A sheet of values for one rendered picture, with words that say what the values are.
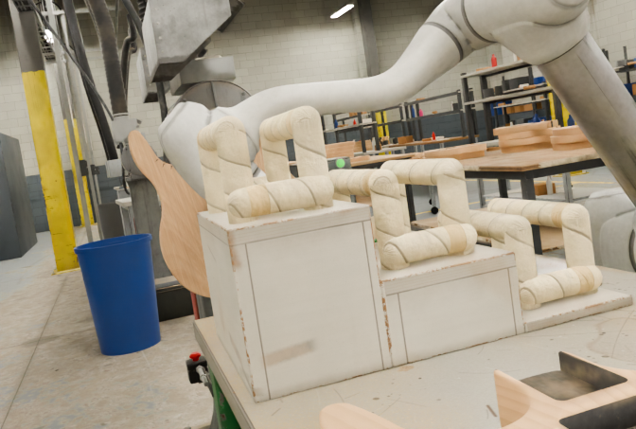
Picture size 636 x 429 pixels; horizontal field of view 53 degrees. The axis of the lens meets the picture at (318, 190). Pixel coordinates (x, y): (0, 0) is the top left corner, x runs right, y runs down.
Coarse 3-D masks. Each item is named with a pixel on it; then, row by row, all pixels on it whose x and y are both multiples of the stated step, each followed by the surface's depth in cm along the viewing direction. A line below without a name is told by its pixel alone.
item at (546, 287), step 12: (540, 276) 76; (552, 276) 75; (564, 276) 76; (576, 276) 76; (588, 276) 76; (600, 276) 77; (528, 288) 74; (540, 288) 74; (552, 288) 75; (564, 288) 75; (576, 288) 76; (588, 288) 76; (528, 300) 74; (540, 300) 74
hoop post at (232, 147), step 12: (228, 132) 64; (240, 132) 65; (216, 144) 65; (228, 144) 64; (240, 144) 65; (228, 156) 65; (240, 156) 65; (228, 168) 65; (240, 168) 65; (228, 180) 65; (240, 180) 65; (252, 180) 66; (228, 192) 65; (228, 216) 66
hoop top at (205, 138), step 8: (224, 120) 65; (232, 120) 65; (208, 128) 71; (216, 128) 65; (224, 128) 64; (232, 128) 64; (240, 128) 65; (200, 136) 78; (208, 136) 70; (200, 144) 80; (208, 144) 73
